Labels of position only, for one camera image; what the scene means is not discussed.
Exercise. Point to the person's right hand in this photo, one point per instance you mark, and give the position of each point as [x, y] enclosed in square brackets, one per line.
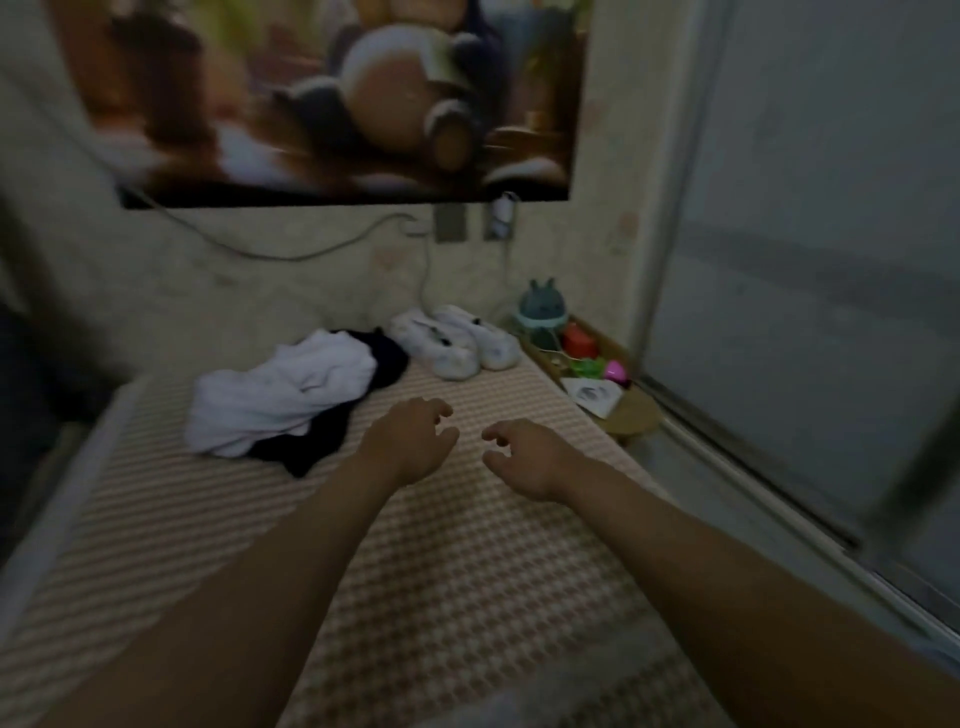
[537, 458]

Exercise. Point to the person's left hand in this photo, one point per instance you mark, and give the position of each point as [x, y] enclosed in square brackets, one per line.
[408, 438]

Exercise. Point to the black tree print t-shirt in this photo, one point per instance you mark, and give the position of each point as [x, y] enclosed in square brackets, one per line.
[338, 428]

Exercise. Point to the white polo shirt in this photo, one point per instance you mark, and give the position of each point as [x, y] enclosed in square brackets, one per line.
[278, 393]

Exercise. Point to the person's right forearm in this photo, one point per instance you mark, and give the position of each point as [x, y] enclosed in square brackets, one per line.
[765, 600]

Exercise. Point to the person's left forearm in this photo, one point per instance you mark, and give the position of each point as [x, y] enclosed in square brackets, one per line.
[225, 615]

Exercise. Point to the white printed card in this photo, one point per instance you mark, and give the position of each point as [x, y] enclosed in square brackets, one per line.
[594, 396]

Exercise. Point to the green toy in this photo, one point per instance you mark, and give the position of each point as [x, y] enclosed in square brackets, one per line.
[588, 368]

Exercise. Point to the wooden bedside tray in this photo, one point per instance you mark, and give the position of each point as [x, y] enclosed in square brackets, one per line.
[638, 408]

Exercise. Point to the pink ball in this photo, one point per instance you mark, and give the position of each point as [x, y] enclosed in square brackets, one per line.
[615, 371]

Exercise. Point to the red toy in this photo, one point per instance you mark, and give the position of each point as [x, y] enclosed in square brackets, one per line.
[581, 342]

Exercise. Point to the teal round bunny lamp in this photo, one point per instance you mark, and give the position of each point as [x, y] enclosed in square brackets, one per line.
[542, 308]

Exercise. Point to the white charger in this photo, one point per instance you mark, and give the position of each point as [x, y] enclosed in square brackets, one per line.
[500, 215]

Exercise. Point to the grey sliding door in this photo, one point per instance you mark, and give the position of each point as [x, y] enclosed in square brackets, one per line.
[810, 255]

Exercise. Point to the dark patterned bed cover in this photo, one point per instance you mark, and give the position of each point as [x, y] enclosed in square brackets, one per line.
[23, 435]

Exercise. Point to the white wall plug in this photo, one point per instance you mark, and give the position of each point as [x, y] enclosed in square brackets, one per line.
[414, 225]

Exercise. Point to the grey wall socket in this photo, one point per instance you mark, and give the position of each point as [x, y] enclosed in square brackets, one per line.
[450, 224]

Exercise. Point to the cartoon bear wall poster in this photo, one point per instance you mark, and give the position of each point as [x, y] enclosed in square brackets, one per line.
[330, 90]

